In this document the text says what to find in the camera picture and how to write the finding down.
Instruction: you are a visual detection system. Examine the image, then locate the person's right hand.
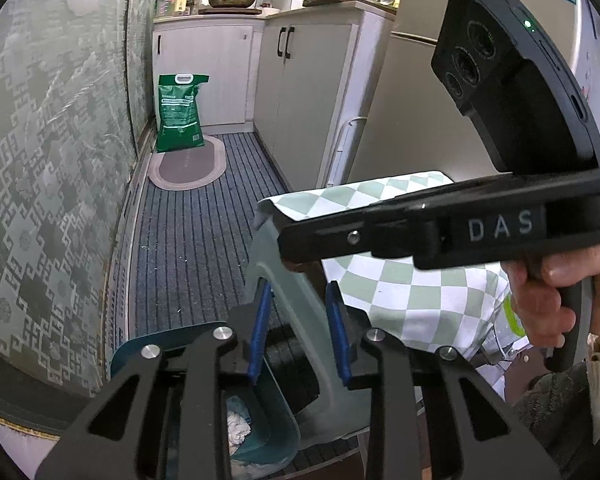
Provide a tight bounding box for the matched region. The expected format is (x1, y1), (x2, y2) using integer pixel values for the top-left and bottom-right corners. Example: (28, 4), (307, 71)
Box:
(500, 240), (600, 349)

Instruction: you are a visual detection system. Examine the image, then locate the white double-door cabinet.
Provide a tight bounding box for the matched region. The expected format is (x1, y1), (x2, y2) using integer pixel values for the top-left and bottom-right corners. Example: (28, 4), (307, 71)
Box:
(253, 0), (397, 192)

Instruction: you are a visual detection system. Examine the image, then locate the large green patterned mattress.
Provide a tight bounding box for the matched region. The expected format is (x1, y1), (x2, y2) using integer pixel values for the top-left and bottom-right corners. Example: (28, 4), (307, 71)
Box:
(0, 0), (137, 436)

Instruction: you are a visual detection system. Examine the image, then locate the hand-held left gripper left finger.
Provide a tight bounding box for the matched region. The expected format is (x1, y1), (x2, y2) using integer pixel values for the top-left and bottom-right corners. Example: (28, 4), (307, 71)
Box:
(34, 282), (274, 480)

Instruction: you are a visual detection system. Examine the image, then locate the teal plastic bin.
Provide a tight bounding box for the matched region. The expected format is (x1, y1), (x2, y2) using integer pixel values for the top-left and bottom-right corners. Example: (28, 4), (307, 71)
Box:
(110, 324), (302, 467)

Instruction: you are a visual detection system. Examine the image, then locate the green rice bag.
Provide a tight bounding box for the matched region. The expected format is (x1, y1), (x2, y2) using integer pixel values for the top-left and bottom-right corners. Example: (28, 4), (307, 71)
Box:
(154, 72), (211, 154)

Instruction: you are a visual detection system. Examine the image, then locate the green checkered tablecloth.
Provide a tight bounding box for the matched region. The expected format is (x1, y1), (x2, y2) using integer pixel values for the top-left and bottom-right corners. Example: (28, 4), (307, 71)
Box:
(257, 170), (514, 362)

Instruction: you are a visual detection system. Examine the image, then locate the silver refrigerator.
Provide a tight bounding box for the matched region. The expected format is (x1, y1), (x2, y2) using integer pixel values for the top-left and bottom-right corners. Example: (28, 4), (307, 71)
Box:
(349, 0), (600, 198)

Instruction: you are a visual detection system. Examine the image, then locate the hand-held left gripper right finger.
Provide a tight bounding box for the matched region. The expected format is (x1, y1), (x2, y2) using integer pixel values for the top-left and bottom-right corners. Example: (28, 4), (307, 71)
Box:
(325, 280), (564, 480)

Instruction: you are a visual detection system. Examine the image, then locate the white crumpled paper towel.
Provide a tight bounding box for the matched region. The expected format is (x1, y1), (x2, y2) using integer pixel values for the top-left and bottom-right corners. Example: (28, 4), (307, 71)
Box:
(225, 394), (254, 447)

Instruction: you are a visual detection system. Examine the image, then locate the narrow green patterned mattress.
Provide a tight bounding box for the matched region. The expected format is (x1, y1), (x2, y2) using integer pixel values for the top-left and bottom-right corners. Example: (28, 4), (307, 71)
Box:
(124, 0), (167, 147)

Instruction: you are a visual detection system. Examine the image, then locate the oval grey floor mat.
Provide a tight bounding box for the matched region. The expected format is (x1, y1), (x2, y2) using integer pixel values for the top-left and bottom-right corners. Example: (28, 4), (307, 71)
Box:
(147, 132), (227, 191)

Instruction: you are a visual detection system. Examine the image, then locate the round wooden board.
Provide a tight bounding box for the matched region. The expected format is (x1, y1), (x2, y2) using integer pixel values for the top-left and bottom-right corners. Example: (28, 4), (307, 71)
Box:
(198, 6), (264, 16)

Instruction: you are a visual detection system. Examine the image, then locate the person's grey trouser leg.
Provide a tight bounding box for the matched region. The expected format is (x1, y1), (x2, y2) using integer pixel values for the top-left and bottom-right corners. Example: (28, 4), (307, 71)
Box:
(510, 359), (600, 463)

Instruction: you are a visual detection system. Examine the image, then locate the grey plastic stool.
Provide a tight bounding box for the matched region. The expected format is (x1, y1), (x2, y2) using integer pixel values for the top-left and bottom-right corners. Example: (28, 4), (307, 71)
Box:
(242, 219), (375, 455)

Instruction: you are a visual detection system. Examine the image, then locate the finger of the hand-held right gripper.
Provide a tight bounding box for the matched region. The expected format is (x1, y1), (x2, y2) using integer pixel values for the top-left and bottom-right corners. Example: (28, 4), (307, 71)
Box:
(277, 195), (432, 273)

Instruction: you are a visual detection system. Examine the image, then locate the striped grey runner rug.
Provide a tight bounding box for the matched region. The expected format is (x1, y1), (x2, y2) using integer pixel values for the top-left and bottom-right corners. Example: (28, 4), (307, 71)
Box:
(124, 129), (332, 348)

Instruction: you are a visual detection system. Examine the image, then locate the white single-door cabinet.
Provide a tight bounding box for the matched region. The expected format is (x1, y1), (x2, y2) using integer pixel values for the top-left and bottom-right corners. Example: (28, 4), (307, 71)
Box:
(151, 13), (267, 129)

